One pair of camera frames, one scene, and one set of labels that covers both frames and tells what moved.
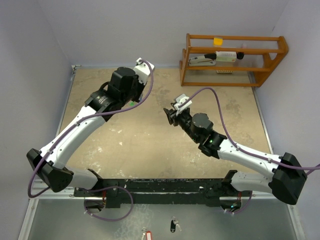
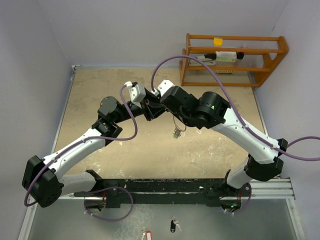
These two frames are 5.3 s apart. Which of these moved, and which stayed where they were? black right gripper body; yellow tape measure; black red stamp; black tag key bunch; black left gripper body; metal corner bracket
Moved: black right gripper body; black left gripper body
Stayed: black red stamp; black tag key bunch; metal corner bracket; yellow tape measure
